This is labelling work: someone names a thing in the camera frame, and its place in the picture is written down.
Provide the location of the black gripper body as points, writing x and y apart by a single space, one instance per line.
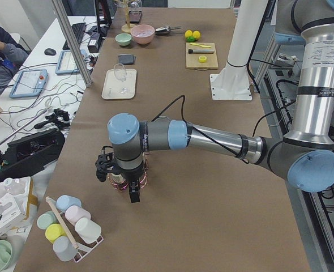
132 175

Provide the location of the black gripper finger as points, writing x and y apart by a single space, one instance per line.
134 191

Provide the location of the copper wire bottle basket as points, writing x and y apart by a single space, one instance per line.
119 183

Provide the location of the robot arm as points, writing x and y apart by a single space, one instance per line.
303 157

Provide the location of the white cup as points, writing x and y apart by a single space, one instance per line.
88 230

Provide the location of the light blue cup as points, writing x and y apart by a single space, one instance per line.
65 201

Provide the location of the pink cup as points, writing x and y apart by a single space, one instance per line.
74 213

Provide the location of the white cup rack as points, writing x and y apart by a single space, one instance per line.
83 248

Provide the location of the white rabbit serving tray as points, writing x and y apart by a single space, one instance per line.
115 89

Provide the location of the mint green cup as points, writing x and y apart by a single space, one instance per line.
46 219

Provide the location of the black open case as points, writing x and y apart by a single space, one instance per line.
28 155

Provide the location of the yellow cup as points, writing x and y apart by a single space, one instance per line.
53 232

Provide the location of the grey cup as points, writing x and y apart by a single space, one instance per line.
64 249

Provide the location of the clear wine glass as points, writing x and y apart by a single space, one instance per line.
120 72

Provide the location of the folded grey cloth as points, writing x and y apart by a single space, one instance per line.
126 59

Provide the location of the blue teach pendant far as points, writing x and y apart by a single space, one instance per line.
66 64

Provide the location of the blue teach pendant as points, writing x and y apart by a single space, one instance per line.
29 83
66 64

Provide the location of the blue teach pendant near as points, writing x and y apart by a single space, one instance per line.
29 83

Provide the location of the white cardboard box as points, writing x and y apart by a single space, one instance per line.
11 214

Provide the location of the black computer mouse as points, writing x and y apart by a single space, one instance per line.
49 52

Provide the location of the mint green bowl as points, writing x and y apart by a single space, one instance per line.
123 39

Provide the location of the pink bowl of ice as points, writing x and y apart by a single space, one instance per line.
143 34

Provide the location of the wooden cup tree stand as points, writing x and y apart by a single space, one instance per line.
127 27

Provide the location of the black keyboard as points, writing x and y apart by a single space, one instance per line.
79 30

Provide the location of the bamboo cutting board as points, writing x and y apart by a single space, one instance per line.
192 59

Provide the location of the steel muddler black tip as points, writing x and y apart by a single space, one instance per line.
200 51

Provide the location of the half lemon slice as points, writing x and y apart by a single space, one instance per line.
202 59

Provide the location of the steel ice scoop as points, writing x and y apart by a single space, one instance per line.
165 30

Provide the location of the yellow plastic knife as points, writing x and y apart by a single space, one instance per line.
200 45

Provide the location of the seated person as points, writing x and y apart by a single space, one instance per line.
12 56

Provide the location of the yellow lemon upper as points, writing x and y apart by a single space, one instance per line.
188 33

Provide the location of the aluminium frame post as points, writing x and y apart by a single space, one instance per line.
68 33

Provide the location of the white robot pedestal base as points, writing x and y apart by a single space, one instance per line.
232 83

